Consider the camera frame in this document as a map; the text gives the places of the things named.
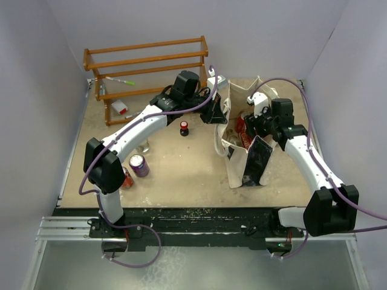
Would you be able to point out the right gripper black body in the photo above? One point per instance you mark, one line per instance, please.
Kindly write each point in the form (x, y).
(265, 123)

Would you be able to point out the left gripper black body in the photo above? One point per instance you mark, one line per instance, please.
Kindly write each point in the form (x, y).
(205, 113)

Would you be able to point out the red cola can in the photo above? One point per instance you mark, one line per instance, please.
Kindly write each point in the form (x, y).
(239, 123)

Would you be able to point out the clear bottle green cap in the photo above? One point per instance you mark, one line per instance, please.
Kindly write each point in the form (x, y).
(232, 137)
(143, 147)

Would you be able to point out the cream canvas tote bag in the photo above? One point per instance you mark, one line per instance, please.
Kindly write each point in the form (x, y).
(245, 168)

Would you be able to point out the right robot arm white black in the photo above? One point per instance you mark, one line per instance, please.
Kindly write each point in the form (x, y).
(326, 212)

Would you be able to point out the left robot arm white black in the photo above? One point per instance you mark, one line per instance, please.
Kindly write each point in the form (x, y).
(103, 158)

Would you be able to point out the red black stamp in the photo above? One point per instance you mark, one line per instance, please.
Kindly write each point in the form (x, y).
(184, 130)

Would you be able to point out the purple capped marker pen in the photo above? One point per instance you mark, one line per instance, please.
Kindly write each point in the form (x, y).
(132, 115)

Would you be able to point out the wooden shelf rack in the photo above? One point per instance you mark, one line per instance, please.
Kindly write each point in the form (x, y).
(152, 66)

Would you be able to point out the purple soda can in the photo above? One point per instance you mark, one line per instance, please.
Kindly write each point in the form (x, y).
(139, 165)

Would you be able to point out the green capped marker pen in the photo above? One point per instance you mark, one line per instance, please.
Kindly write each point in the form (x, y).
(121, 81)

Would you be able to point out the white red eraser box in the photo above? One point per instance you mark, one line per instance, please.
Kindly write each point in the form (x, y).
(119, 107)

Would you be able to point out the grey metal clips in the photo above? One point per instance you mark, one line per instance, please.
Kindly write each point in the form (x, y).
(102, 90)

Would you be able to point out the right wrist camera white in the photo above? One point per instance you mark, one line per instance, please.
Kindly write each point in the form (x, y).
(259, 101)

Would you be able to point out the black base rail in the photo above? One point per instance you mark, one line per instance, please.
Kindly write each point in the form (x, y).
(246, 227)

